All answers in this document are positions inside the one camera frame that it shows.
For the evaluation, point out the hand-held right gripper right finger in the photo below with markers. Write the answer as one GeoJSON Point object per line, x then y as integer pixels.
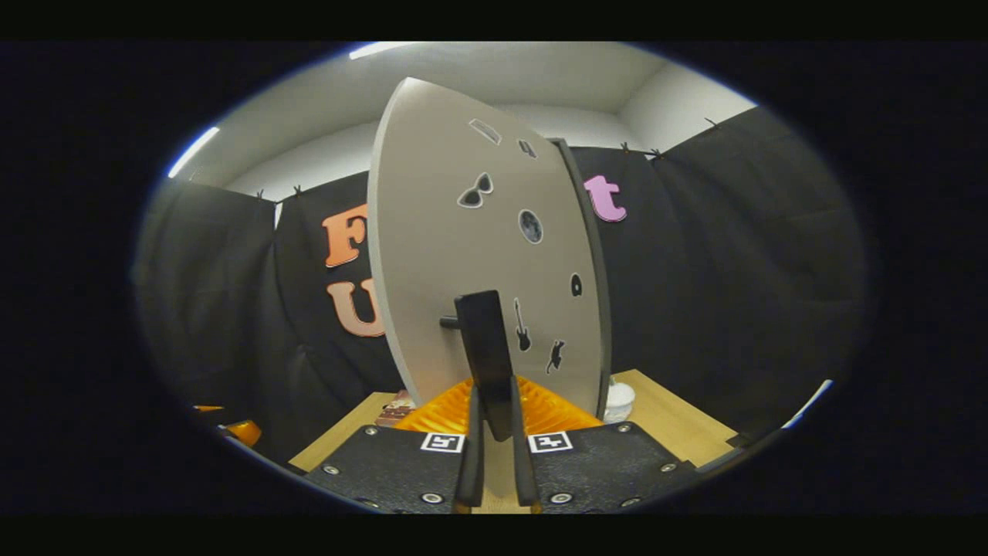
{"type": "Point", "coordinates": [523, 463]}

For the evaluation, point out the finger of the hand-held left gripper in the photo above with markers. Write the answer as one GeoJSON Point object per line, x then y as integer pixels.
{"type": "Point", "coordinates": [208, 408]}
{"type": "Point", "coordinates": [243, 432]}

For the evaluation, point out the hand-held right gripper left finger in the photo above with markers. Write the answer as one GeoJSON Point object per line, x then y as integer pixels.
{"type": "Point", "coordinates": [471, 463]}

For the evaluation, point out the dark grey cabinet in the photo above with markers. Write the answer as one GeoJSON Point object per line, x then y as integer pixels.
{"type": "Point", "coordinates": [598, 309]}

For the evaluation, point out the light grey cabinet door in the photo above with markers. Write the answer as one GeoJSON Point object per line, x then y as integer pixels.
{"type": "Point", "coordinates": [448, 255]}

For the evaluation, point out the book with red cover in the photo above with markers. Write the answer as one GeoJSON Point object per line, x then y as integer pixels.
{"type": "Point", "coordinates": [397, 405]}

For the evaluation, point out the small white jar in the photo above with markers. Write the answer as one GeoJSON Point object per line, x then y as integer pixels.
{"type": "Point", "coordinates": [620, 400]}

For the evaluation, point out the long ceiling light strip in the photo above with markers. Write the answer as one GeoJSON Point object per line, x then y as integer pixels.
{"type": "Point", "coordinates": [374, 49]}
{"type": "Point", "coordinates": [193, 152]}

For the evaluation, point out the black backdrop cloth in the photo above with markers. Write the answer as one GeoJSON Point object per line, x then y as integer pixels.
{"type": "Point", "coordinates": [733, 293]}

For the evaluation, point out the white flat panel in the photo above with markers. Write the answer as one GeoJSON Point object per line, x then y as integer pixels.
{"type": "Point", "coordinates": [810, 401]}

